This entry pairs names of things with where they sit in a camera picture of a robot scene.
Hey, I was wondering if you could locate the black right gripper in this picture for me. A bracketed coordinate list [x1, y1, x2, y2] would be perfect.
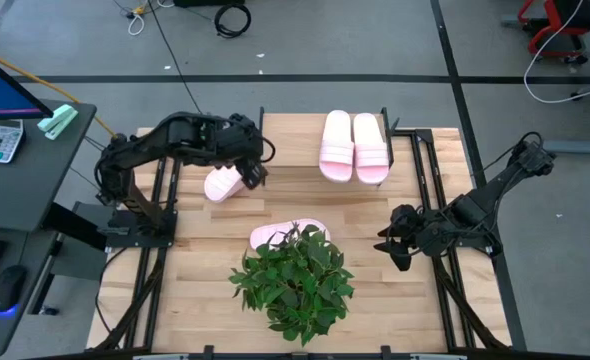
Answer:
[372, 203, 444, 273]

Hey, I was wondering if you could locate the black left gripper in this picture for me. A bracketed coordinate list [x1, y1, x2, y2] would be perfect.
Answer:
[214, 113, 269, 192]

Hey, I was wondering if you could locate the pink foam slide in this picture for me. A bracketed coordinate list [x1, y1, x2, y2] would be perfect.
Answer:
[318, 109, 355, 184]
[352, 112, 391, 185]
[203, 166, 247, 204]
[249, 217, 332, 251]

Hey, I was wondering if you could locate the wooden shelf with black frame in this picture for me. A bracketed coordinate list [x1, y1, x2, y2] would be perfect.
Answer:
[255, 106, 401, 187]

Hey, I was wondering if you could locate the green plant in black pot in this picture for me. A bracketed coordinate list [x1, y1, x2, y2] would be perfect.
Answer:
[228, 223, 356, 348]

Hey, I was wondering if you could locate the black floor box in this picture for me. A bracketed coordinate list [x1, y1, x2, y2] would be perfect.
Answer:
[173, 0, 247, 8]

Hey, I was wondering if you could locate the mint green stapler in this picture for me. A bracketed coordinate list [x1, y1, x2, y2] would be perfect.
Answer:
[36, 103, 79, 141]

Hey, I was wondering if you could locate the black desk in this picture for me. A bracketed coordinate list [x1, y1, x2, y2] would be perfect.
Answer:
[0, 99, 109, 357]

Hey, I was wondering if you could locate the black computer monitor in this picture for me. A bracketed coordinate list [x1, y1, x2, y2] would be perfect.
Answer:
[0, 47, 55, 122]

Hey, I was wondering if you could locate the black computer mouse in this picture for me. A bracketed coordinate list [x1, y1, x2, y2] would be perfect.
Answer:
[0, 264, 28, 319]

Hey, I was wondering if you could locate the red and black cart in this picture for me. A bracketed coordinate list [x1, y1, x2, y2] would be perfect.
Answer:
[517, 0, 590, 65]

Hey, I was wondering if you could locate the black aluminium table frame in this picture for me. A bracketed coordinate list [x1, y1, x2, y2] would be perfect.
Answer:
[87, 127, 526, 360]

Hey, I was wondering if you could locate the long black floor cable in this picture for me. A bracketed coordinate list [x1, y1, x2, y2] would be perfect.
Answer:
[146, 0, 204, 115]

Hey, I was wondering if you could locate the coiled black cable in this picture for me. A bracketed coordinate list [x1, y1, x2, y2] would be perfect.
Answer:
[213, 3, 252, 40]

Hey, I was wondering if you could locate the short white cable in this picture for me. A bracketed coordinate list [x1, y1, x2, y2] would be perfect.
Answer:
[126, 4, 147, 37]

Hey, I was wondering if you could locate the long white floor cable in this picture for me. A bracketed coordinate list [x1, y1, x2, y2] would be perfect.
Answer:
[523, 0, 590, 105]

